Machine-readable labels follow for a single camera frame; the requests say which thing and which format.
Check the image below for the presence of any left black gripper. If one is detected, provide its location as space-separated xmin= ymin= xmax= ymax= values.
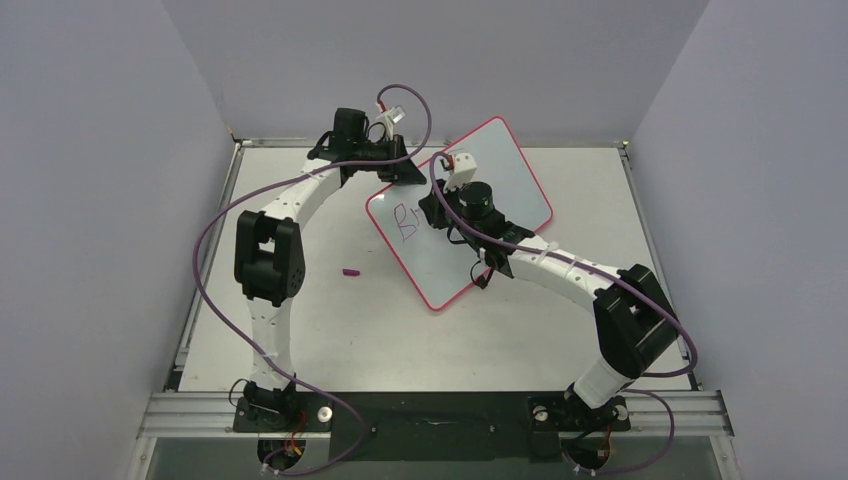
xmin=355 ymin=136 xmax=427 ymax=186

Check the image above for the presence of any pink-framed whiteboard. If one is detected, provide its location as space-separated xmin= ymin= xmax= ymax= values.
xmin=365 ymin=116 xmax=553 ymax=311

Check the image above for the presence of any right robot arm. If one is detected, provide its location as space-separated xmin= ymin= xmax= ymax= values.
xmin=418 ymin=181 xmax=679 ymax=427

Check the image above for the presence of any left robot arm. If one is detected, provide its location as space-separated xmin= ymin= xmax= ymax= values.
xmin=234 ymin=106 xmax=426 ymax=430

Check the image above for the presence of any black whiteboard clip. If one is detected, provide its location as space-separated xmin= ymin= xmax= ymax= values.
xmin=472 ymin=269 xmax=493 ymax=290

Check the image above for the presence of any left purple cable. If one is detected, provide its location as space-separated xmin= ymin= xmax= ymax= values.
xmin=192 ymin=84 xmax=433 ymax=478

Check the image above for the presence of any purple cable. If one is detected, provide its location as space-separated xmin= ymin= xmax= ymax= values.
xmin=429 ymin=152 xmax=698 ymax=477
xmin=192 ymin=84 xmax=433 ymax=478

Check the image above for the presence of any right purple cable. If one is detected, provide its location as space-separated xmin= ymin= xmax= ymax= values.
xmin=429 ymin=152 xmax=698 ymax=477

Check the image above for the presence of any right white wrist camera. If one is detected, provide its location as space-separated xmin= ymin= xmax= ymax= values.
xmin=442 ymin=152 xmax=477 ymax=193

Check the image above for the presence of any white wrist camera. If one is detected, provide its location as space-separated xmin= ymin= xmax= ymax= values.
xmin=442 ymin=152 xmax=477 ymax=193
xmin=375 ymin=105 xmax=406 ymax=139

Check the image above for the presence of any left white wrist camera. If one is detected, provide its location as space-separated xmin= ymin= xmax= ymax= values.
xmin=375 ymin=105 xmax=406 ymax=139

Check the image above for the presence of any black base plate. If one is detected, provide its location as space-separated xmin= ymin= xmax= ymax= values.
xmin=231 ymin=391 xmax=631 ymax=468

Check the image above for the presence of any aluminium front rail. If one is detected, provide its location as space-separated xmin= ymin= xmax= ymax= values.
xmin=135 ymin=396 xmax=735 ymax=440

